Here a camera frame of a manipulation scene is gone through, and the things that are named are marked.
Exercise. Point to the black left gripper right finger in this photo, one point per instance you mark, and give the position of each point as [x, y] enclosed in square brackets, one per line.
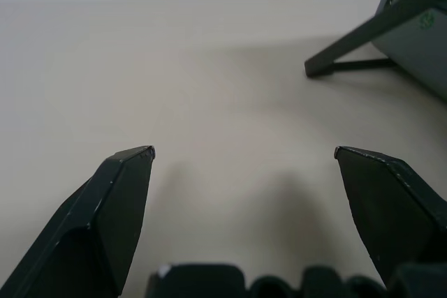
[387, 214]

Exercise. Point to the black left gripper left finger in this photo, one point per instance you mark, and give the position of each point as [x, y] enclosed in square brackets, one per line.
[94, 228]

